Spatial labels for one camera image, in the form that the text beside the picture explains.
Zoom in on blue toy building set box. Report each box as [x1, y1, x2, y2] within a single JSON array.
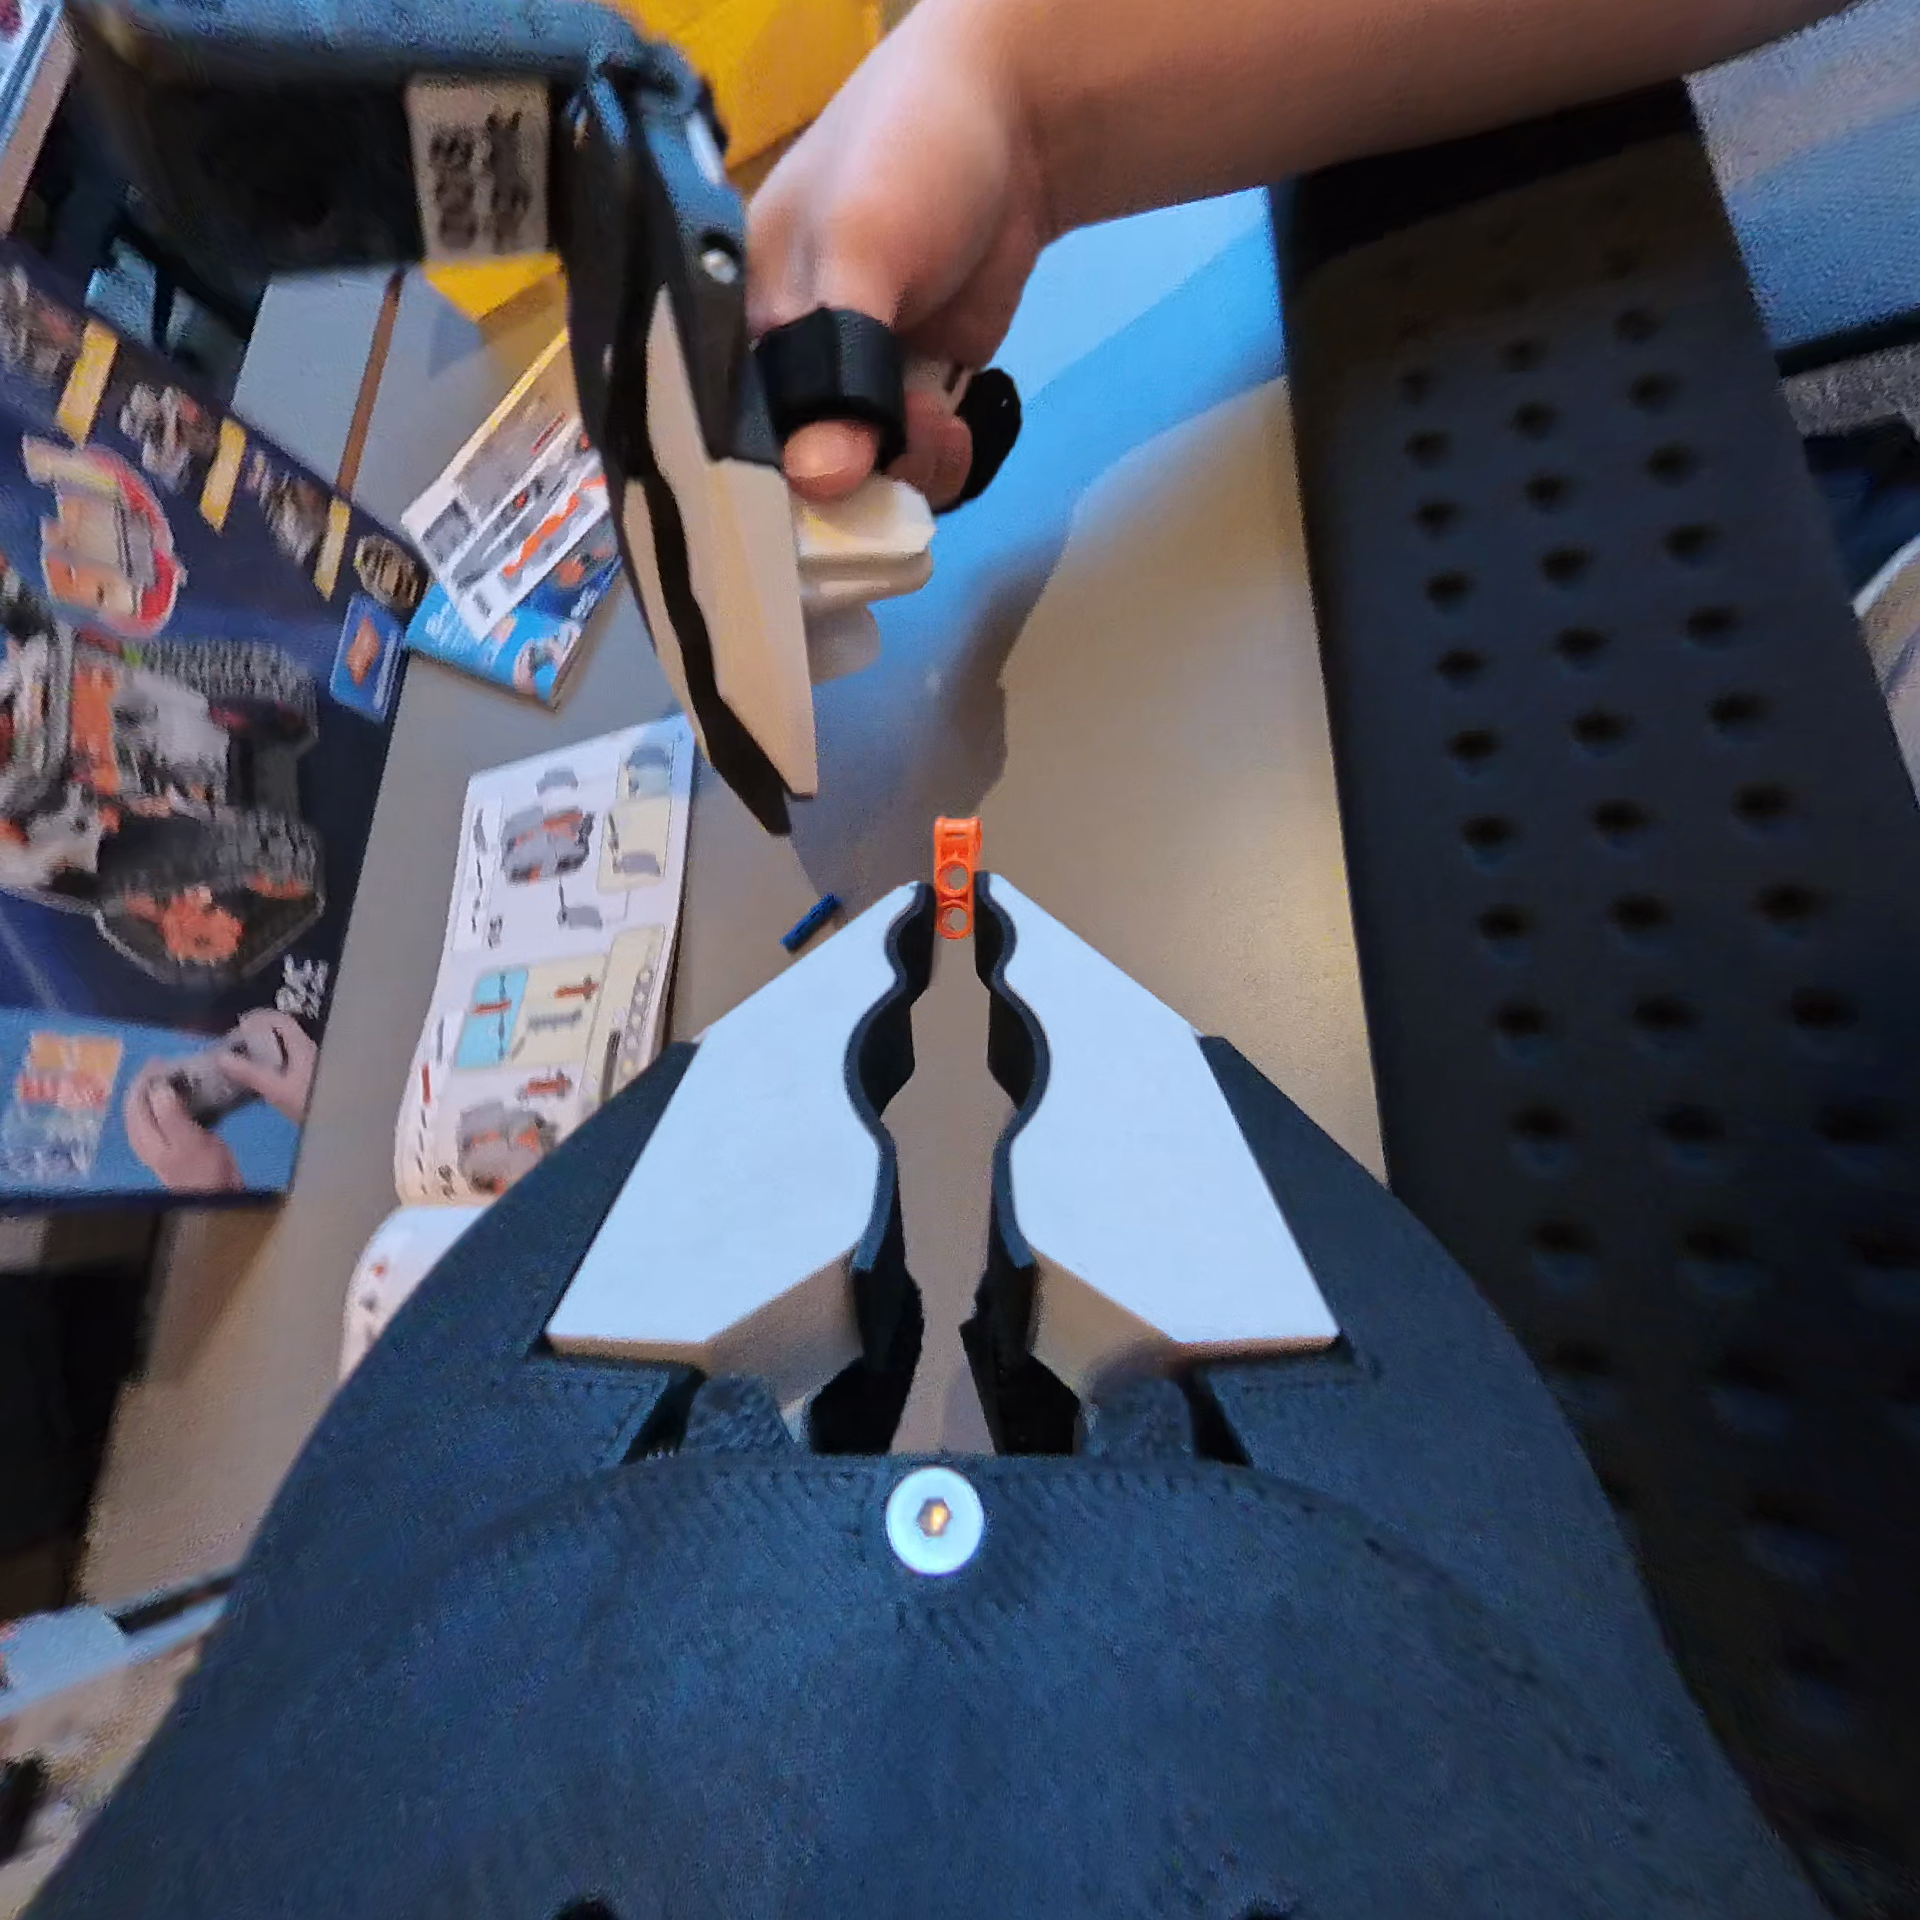
[[0, 241, 409, 1209]]

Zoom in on open white instruction booklet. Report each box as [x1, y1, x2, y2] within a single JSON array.
[[394, 718, 699, 1208]]

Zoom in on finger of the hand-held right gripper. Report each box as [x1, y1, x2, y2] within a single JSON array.
[[617, 450, 753, 798], [643, 286, 824, 836]]

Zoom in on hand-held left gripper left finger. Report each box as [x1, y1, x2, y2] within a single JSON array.
[[545, 883, 936, 1450]]

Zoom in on toy sticker sheet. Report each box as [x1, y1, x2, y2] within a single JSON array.
[[403, 335, 616, 641]]

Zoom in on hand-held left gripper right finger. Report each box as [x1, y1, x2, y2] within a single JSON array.
[[961, 873, 1342, 1454]]

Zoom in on grey desk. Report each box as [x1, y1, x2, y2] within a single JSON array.
[[75, 188, 1391, 1607]]

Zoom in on yellow plastic bin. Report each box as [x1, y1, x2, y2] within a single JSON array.
[[428, 0, 887, 321]]

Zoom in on person's right hand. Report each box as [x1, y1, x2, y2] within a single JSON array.
[[745, 23, 1057, 510]]

